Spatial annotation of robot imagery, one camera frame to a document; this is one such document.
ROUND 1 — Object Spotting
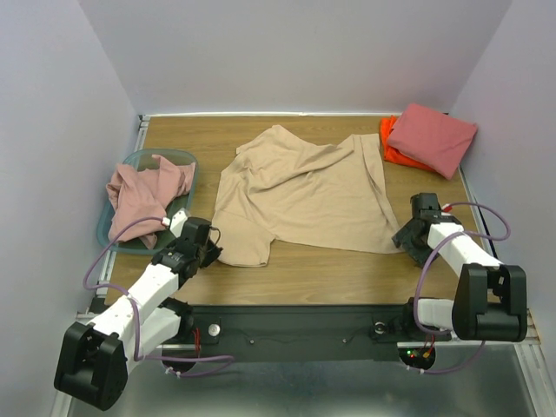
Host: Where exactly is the folded pink t shirt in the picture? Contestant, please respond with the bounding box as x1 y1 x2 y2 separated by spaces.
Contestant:
388 103 478 180

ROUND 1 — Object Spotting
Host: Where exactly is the aluminium frame rail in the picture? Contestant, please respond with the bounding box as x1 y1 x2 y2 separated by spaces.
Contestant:
71 113 542 348

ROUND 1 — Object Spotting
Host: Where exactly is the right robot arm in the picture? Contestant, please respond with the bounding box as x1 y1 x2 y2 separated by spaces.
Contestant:
392 193 527 342

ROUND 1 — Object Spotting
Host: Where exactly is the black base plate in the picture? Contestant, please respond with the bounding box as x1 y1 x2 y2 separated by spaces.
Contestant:
142 303 453 364

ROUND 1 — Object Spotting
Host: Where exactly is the folded orange t shirt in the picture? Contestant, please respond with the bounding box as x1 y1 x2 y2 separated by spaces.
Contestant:
380 115 434 172

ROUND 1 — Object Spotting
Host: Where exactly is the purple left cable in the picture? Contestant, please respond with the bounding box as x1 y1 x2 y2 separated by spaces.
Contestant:
82 216 235 378

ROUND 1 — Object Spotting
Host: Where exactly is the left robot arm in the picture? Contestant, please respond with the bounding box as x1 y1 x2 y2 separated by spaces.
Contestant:
54 210 222 411

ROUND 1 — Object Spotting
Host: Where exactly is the teal plastic basket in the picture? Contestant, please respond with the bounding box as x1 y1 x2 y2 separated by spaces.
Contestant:
96 149 199 255

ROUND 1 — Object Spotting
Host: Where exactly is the beige t shirt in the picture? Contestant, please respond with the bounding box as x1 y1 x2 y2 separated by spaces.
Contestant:
213 125 399 267

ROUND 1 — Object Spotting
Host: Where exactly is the pink crumpled t shirt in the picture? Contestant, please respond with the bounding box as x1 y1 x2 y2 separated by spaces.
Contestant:
106 149 196 250

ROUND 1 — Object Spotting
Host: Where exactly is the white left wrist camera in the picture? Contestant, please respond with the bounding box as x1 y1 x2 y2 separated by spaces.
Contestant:
161 208 189 238

